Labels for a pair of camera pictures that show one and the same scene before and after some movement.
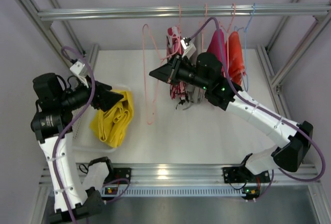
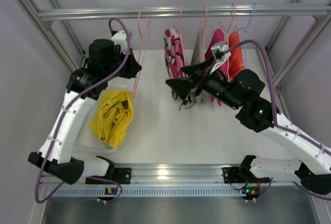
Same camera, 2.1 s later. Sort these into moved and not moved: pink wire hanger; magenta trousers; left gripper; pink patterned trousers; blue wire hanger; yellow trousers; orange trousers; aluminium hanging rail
Moved: pink wire hanger; left gripper
Not moved: pink patterned trousers; blue wire hanger; magenta trousers; yellow trousers; orange trousers; aluminium hanging rail
